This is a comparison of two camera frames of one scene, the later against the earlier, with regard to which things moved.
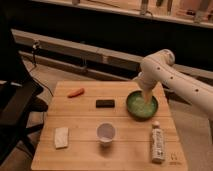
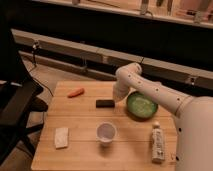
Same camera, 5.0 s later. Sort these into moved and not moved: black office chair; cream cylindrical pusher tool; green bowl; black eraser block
Moved: cream cylindrical pusher tool
Not moved: green bowl; black office chair; black eraser block
